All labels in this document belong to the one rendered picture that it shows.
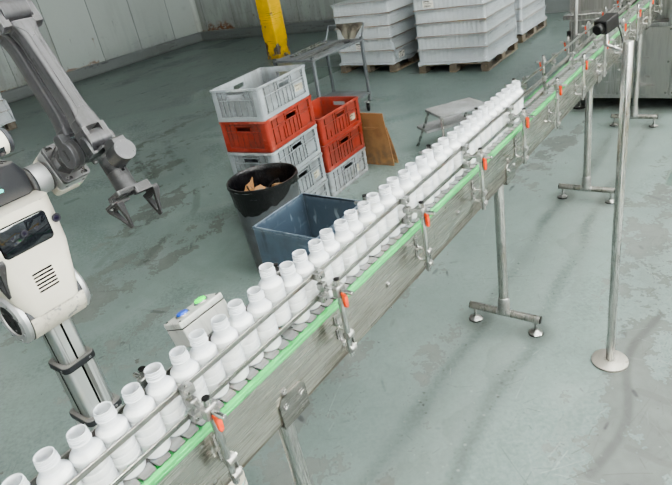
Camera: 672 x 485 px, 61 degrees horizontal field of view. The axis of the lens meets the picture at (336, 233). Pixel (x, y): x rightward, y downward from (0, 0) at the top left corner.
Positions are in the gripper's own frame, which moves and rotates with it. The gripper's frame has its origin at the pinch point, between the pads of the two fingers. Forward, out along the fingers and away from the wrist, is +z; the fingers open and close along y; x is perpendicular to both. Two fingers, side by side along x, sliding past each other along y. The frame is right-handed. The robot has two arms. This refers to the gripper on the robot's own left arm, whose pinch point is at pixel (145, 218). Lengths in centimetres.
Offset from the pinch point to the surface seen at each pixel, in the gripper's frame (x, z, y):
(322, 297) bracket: -31, 41, 13
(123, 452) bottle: -27, 41, -46
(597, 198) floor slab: 2, 119, 304
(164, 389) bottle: -29, 35, -34
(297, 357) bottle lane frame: -26, 50, 0
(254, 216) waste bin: 126, 13, 140
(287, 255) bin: 21, 33, 55
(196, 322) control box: -16.5, 29.6, -13.1
